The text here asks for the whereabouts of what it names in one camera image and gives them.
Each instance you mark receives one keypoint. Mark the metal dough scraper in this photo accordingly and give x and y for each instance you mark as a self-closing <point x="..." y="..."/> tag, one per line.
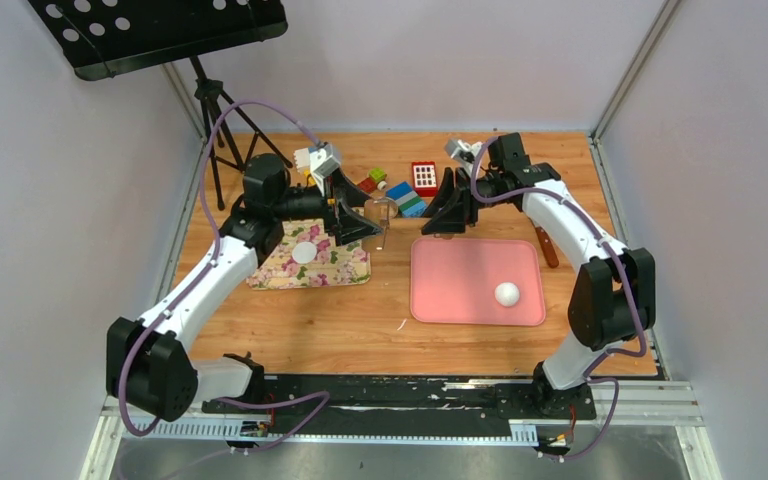
<point x="547" y="247"/>

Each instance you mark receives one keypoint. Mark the floral rectangular tray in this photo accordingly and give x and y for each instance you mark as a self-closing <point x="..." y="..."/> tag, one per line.
<point x="334" y="265"/>

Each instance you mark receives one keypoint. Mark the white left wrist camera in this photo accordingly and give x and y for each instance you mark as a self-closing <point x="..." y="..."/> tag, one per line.
<point x="323" y="162"/>

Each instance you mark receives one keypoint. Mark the red toy brick car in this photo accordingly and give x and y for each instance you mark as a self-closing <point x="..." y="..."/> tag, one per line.
<point x="376" y="180"/>

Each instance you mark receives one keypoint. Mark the flat white dough wrapper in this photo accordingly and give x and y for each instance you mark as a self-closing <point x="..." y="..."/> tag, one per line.
<point x="304" y="252"/>

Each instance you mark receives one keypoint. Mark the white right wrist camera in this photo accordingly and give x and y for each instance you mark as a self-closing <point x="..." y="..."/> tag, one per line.
<point x="462" y="152"/>

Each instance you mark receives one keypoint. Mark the white and blue toy block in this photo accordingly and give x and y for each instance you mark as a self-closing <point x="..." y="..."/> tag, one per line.
<point x="302" y="158"/>

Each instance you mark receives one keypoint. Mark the black perforated stand shelf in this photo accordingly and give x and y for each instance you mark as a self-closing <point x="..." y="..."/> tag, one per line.
<point x="105" y="39"/>

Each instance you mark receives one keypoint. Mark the white dough ball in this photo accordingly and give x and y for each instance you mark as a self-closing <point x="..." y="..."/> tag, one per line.
<point x="507" y="294"/>

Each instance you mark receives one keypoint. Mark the red window toy brick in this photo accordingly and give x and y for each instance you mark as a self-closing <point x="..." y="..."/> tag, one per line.
<point x="424" y="178"/>

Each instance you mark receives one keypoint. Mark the blue green white brick stack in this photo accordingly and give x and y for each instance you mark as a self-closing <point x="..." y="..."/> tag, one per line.
<point x="409" y="203"/>

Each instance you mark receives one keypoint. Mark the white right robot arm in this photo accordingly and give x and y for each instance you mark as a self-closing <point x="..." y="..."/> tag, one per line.
<point x="613" y="300"/>

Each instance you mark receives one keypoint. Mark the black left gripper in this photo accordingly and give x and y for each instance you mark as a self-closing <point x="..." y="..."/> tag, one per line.
<point x="351" y="228"/>

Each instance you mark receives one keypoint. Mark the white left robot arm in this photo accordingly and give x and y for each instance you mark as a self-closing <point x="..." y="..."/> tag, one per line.
<point x="147" y="360"/>

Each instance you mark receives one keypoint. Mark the pink rectangular tray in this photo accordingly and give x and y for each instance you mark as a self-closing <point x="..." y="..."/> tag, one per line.
<point x="453" y="281"/>

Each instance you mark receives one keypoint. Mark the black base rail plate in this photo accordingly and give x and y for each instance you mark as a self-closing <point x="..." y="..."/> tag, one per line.
<point x="411" y="406"/>

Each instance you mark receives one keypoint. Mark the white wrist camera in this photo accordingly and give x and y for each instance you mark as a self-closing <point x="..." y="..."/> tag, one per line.
<point x="462" y="152"/>
<point x="323" y="162"/>

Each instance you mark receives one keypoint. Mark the wooden dough roller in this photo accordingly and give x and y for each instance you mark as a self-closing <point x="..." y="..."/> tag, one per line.
<point x="380" y="211"/>

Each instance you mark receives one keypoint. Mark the black tripod stand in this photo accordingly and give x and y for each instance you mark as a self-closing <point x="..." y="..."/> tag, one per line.
<point x="209" y="92"/>

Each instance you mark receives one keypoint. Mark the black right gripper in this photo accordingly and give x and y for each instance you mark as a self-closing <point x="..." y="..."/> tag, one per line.
<point x="461" y="206"/>

